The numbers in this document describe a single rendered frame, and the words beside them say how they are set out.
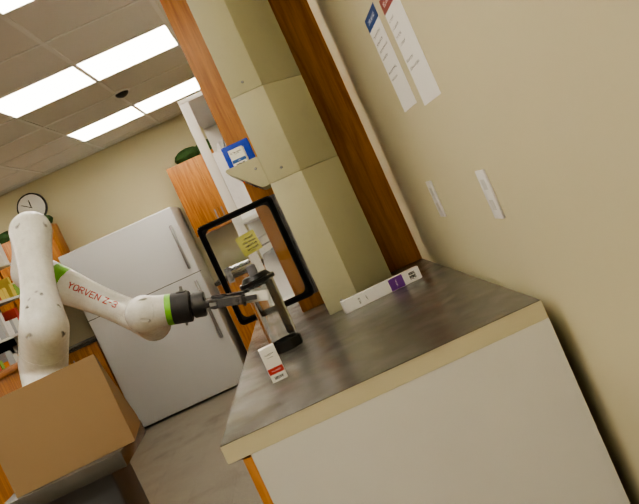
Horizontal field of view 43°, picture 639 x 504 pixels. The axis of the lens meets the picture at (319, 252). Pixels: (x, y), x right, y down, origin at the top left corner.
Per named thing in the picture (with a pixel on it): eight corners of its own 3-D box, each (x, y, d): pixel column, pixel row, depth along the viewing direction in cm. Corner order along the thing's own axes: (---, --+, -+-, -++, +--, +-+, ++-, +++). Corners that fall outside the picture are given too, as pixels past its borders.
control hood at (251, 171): (272, 187, 292) (260, 162, 291) (270, 184, 259) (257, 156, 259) (243, 200, 291) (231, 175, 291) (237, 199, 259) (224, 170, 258)
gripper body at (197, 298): (188, 294, 230) (220, 289, 230) (191, 291, 238) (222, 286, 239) (193, 320, 230) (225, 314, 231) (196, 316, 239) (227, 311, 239)
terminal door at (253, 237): (315, 294, 293) (270, 194, 290) (241, 327, 296) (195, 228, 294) (315, 293, 294) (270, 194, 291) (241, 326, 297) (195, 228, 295)
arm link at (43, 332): (19, 331, 203) (5, 202, 239) (20, 373, 213) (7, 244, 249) (73, 326, 208) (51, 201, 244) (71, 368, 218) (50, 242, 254)
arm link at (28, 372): (26, 386, 207) (14, 334, 220) (27, 424, 217) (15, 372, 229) (78, 377, 213) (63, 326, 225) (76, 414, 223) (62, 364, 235)
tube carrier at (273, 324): (302, 334, 242) (273, 269, 240) (303, 339, 231) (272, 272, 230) (270, 348, 242) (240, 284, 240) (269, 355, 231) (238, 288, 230)
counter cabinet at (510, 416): (481, 435, 370) (402, 257, 364) (721, 712, 165) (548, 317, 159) (349, 496, 369) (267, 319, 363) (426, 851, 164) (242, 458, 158)
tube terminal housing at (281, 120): (387, 275, 295) (300, 83, 290) (399, 283, 263) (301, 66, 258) (325, 304, 295) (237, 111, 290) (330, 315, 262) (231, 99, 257)
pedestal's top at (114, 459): (7, 522, 196) (0, 507, 196) (43, 480, 228) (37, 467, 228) (127, 466, 198) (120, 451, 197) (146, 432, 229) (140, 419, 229)
